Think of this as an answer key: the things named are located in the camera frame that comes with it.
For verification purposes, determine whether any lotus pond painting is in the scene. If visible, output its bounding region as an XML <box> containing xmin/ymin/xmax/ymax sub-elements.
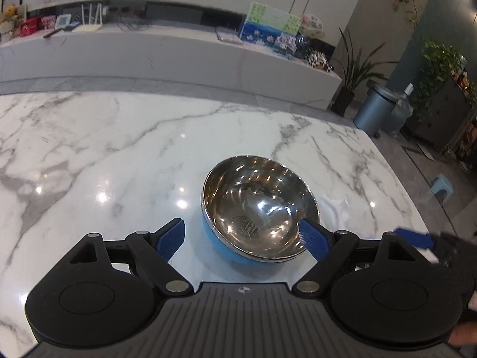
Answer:
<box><xmin>238</xmin><ymin>2</ymin><xmax>302</xmax><ymax>47</ymax></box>

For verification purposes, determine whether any grey round trash bin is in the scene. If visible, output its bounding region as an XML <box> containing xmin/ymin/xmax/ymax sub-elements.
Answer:
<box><xmin>353</xmin><ymin>83</ymin><xmax>400</xmax><ymax>137</ymax></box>

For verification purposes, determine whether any round paper fan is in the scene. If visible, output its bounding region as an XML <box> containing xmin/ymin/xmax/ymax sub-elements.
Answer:
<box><xmin>299</xmin><ymin>15</ymin><xmax>326</xmax><ymax>39</ymax></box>

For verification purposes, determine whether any person's right hand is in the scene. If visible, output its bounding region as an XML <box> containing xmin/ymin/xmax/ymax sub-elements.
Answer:
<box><xmin>448</xmin><ymin>321</ymin><xmax>477</xmax><ymax>348</ymax></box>

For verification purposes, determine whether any small blue plastic stool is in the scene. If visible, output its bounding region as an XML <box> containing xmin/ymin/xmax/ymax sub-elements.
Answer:
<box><xmin>430</xmin><ymin>174</ymin><xmax>454</xmax><ymax>204</ymax></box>

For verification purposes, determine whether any dark shelf with vine plant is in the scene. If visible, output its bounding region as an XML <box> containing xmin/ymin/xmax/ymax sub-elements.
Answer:
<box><xmin>405</xmin><ymin>41</ymin><xmax>476</xmax><ymax>152</ymax></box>

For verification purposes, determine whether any white wifi router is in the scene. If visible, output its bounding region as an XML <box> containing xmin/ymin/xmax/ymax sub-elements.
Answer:
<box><xmin>74</xmin><ymin>2</ymin><xmax>103</xmax><ymax>33</ymax></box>

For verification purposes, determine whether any red gift box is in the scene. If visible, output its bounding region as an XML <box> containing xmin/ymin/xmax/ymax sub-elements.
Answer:
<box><xmin>18</xmin><ymin>17</ymin><xmax>39</xmax><ymax>37</ymax></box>

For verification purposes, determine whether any plush toy in white pot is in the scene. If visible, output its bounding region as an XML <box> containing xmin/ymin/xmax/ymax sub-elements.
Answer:
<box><xmin>1</xmin><ymin>5</ymin><xmax>18</xmax><ymax>43</ymax></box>

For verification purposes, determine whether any stainless steel blue bowl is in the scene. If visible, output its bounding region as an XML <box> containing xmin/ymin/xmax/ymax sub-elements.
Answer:
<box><xmin>201</xmin><ymin>155</ymin><xmax>320</xmax><ymax>263</ymax></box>

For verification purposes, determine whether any white marble tv bench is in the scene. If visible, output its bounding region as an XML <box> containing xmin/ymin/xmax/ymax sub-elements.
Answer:
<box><xmin>1</xmin><ymin>25</ymin><xmax>341</xmax><ymax>109</ymax></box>

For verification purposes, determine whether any small white display clock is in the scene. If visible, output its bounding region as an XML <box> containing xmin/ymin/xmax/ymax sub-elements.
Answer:
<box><xmin>55</xmin><ymin>14</ymin><xmax>71</xmax><ymax>29</ymax></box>

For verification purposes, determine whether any potted green leafy plant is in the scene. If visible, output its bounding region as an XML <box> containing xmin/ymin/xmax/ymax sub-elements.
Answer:
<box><xmin>331</xmin><ymin>29</ymin><xmax>398</xmax><ymax>117</ymax></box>

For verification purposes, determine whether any black and white cow toy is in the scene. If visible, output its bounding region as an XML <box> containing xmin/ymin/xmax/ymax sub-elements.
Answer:
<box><xmin>304</xmin><ymin>49</ymin><xmax>334</xmax><ymax>73</ymax></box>

